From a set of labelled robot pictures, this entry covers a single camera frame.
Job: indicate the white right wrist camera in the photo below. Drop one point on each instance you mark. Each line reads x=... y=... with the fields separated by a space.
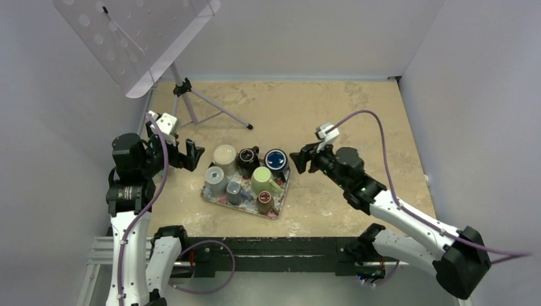
x=326 y=134

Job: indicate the light grey mug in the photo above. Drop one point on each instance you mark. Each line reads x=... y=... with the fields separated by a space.
x=216 y=181

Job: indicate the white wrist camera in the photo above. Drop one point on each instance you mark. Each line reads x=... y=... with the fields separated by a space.
x=326 y=134
x=166 y=122

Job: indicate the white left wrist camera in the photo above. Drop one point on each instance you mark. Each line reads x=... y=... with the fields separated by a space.
x=166 y=122

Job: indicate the light green mug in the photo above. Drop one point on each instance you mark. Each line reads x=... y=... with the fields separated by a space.
x=263 y=180

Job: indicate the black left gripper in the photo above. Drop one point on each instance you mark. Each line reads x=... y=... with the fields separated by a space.
x=187 y=160

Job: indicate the cream white mug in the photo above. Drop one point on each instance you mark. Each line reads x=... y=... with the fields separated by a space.
x=224 y=157

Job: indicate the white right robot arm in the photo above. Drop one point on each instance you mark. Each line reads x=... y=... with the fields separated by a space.
x=455 y=257

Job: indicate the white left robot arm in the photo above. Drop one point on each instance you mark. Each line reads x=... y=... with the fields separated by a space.
x=130 y=197

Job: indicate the black glossy mug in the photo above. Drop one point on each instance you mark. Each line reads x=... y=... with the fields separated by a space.
x=247 y=161

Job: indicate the floral serving tray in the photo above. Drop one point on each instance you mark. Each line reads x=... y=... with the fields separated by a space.
x=248 y=206

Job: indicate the small brown mug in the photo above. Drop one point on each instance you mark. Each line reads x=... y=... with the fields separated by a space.
x=265 y=203

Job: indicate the small blue-grey mug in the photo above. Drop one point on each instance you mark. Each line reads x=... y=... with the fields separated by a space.
x=236 y=194

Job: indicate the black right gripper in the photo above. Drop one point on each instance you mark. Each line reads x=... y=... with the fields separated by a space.
x=307 y=153

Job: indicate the dark blue mug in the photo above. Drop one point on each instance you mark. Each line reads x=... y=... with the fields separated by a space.
x=276 y=160

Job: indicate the white music stand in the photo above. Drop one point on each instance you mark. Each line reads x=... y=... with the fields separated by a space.
x=138 y=41

